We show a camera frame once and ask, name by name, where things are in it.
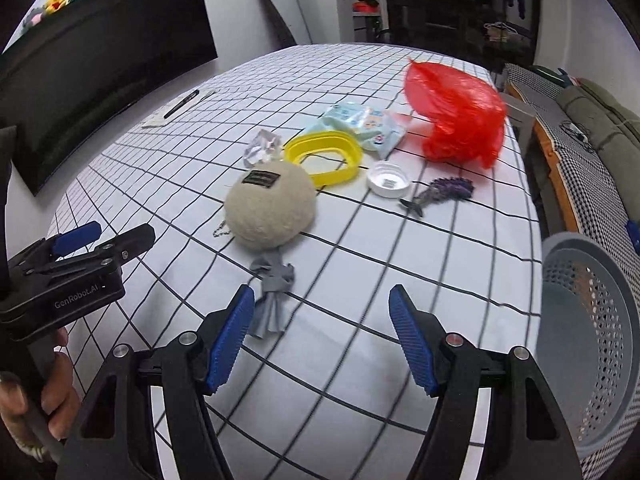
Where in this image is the person's left hand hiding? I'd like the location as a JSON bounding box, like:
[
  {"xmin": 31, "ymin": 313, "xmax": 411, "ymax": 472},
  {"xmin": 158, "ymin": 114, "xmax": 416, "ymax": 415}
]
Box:
[{"xmin": 0, "ymin": 329, "xmax": 82, "ymax": 453}]

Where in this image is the purple toy fish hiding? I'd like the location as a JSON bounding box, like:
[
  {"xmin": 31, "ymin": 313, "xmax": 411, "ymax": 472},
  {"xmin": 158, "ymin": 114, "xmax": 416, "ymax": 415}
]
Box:
[{"xmin": 398, "ymin": 176, "xmax": 474, "ymax": 217}]

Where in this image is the checkered sofa cover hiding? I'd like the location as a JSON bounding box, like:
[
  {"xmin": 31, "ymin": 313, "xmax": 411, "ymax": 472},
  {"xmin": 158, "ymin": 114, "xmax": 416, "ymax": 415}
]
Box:
[{"xmin": 502, "ymin": 63, "xmax": 640, "ymax": 480}]

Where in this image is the white grid tablecloth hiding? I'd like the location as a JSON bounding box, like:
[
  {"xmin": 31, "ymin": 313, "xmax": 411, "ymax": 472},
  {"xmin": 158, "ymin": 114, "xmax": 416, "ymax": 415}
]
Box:
[{"xmin": 47, "ymin": 42, "xmax": 543, "ymax": 480}]

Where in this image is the clothes hanger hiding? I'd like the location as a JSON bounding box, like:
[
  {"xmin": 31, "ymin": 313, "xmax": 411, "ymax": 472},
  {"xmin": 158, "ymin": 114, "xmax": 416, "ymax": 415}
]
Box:
[{"xmin": 482, "ymin": 21, "xmax": 522, "ymax": 44}]

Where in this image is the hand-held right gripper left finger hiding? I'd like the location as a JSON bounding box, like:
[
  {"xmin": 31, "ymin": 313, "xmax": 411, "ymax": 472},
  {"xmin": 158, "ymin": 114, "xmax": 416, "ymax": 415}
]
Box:
[{"xmin": 55, "ymin": 284, "xmax": 256, "ymax": 480}]

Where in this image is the dark stand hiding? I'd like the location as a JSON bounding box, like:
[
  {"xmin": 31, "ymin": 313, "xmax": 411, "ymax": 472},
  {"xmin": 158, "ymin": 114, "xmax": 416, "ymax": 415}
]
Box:
[{"xmin": 352, "ymin": 10, "xmax": 385, "ymax": 44}]

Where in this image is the black television screen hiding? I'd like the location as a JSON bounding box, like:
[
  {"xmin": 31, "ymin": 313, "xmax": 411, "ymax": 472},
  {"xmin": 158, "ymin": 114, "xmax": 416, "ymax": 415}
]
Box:
[{"xmin": 0, "ymin": 0, "xmax": 218, "ymax": 197}]

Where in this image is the olive sofa cushion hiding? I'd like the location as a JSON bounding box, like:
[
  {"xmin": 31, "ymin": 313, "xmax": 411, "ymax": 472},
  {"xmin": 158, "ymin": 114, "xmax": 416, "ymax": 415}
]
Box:
[{"xmin": 557, "ymin": 80, "xmax": 640, "ymax": 176}]

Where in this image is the yellow plastic ring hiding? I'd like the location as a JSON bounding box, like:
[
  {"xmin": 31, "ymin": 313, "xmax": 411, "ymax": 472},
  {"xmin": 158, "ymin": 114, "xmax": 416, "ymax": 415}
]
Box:
[{"xmin": 283, "ymin": 131, "xmax": 363, "ymax": 187}]

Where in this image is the clear plastic piece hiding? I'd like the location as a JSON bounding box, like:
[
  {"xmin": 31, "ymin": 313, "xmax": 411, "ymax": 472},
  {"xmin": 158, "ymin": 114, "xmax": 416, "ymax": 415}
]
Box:
[{"xmin": 243, "ymin": 129, "xmax": 282, "ymax": 168}]

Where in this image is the grey plastic stool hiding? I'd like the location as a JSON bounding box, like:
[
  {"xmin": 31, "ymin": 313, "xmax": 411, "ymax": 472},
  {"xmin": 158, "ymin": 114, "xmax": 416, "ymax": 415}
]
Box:
[{"xmin": 505, "ymin": 102, "xmax": 536, "ymax": 147}]

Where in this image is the grey cloth scrap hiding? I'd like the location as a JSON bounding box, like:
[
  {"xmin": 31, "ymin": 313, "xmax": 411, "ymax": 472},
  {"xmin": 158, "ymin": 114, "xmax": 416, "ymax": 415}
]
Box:
[{"xmin": 249, "ymin": 251, "xmax": 297, "ymax": 341}]

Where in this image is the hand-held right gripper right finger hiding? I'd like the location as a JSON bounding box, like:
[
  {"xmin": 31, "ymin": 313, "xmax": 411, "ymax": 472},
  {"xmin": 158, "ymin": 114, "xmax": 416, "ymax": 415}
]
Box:
[{"xmin": 387, "ymin": 284, "xmax": 583, "ymax": 480}]

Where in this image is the grey perforated basket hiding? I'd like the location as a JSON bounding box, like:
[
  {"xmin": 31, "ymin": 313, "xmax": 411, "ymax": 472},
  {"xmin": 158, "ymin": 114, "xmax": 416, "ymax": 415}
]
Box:
[{"xmin": 541, "ymin": 232, "xmax": 635, "ymax": 461}]

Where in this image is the beige plush ball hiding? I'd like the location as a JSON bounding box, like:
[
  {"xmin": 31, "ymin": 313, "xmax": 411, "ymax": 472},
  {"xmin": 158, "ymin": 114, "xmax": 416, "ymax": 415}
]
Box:
[{"xmin": 223, "ymin": 156, "xmax": 317, "ymax": 252}]

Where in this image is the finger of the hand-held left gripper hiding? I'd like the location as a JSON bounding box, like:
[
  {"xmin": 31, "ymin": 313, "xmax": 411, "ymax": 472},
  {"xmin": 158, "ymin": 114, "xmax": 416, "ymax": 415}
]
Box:
[
  {"xmin": 30, "ymin": 223, "xmax": 156, "ymax": 280},
  {"xmin": 7, "ymin": 222, "xmax": 103, "ymax": 275}
]

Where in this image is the light blue wipes packet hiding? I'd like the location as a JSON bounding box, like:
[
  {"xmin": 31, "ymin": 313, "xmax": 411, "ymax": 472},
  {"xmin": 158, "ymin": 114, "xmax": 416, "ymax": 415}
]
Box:
[{"xmin": 320, "ymin": 102, "xmax": 408, "ymax": 153}]

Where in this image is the black cable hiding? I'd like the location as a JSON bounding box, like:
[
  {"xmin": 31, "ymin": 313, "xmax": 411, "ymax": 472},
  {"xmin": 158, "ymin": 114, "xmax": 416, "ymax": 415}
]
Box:
[{"xmin": 560, "ymin": 120, "xmax": 597, "ymax": 154}]

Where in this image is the white round lid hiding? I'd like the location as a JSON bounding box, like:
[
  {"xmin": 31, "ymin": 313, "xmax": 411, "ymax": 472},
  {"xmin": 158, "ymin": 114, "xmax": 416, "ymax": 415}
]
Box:
[{"xmin": 366, "ymin": 160, "xmax": 412, "ymax": 198}]

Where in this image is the red plastic bag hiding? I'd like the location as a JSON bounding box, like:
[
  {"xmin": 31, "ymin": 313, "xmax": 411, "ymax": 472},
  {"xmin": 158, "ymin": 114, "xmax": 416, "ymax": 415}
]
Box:
[{"xmin": 404, "ymin": 58, "xmax": 507, "ymax": 168}]

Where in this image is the black pen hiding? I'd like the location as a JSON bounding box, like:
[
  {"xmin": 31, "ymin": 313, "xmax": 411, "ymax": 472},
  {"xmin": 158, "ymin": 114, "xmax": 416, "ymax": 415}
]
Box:
[{"xmin": 163, "ymin": 90, "xmax": 200, "ymax": 119}]

